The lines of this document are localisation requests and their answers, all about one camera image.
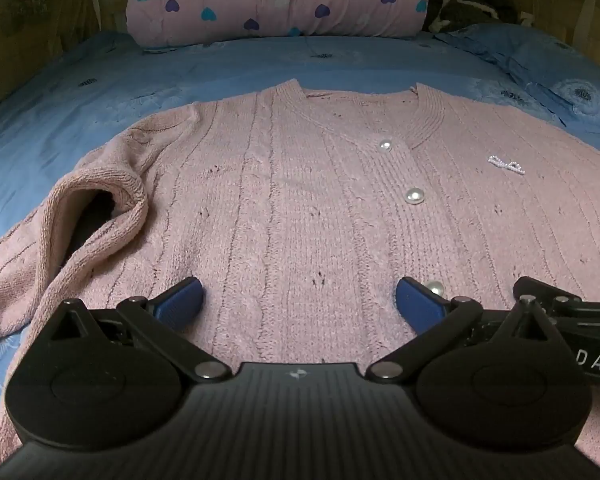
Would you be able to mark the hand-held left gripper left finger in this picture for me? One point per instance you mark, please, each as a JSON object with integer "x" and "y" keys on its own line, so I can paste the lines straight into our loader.
{"x": 180, "y": 300}

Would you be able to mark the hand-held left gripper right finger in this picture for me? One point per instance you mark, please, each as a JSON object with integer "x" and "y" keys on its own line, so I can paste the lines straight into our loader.
{"x": 417, "y": 302}

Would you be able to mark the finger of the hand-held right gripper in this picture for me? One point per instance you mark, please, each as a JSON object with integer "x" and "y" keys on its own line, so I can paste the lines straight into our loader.
{"x": 580, "y": 307}

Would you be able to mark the pink knitted cardigan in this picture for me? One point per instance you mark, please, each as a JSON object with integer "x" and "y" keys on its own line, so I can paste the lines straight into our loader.
{"x": 305, "y": 185}

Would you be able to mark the blue floral pillow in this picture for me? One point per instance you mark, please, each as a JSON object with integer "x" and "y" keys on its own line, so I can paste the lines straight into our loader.
{"x": 530, "y": 55}

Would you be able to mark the blue floral bedsheet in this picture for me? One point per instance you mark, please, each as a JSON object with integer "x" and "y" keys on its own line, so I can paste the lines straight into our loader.
{"x": 80, "y": 85}

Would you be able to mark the dark cloth with white trim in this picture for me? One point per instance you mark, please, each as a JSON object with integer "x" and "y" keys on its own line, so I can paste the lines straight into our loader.
{"x": 460, "y": 10}

